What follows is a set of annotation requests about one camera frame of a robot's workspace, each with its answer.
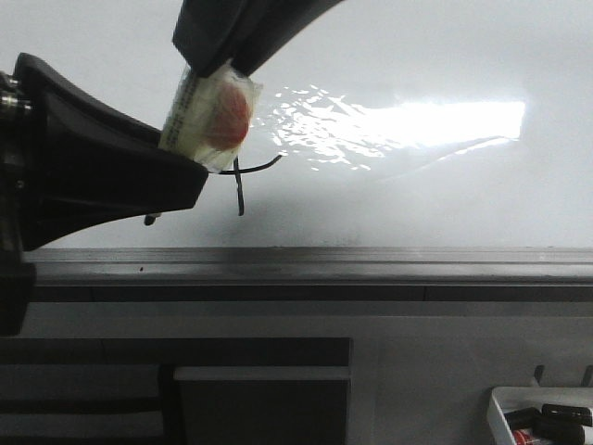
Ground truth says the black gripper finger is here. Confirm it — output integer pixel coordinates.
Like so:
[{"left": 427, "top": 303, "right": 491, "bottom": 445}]
[{"left": 172, "top": 0, "right": 339, "bottom": 78}]

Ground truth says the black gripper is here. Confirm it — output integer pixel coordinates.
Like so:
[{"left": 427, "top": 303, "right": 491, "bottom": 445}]
[{"left": 1, "top": 53, "right": 208, "bottom": 337}]

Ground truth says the white black whiteboard marker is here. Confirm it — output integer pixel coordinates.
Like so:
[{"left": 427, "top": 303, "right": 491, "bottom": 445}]
[{"left": 158, "top": 62, "right": 263, "bottom": 216}]

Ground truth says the black chair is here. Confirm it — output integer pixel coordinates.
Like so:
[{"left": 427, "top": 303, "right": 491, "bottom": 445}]
[{"left": 1, "top": 338, "right": 351, "bottom": 444}]

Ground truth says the white marker tray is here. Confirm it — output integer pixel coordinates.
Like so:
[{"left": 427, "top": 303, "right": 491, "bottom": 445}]
[{"left": 486, "top": 387, "right": 592, "bottom": 445}]

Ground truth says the red marker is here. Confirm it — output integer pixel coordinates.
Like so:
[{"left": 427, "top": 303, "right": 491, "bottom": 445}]
[{"left": 504, "top": 408, "right": 540, "bottom": 445}]

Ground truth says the black capped marker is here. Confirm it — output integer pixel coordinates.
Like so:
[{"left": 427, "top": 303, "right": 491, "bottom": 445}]
[{"left": 533, "top": 403, "right": 592, "bottom": 445}]

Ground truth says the grey aluminium whiteboard tray rail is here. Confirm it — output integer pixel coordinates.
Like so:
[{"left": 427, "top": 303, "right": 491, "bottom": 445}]
[{"left": 26, "top": 248, "right": 592, "bottom": 302}]

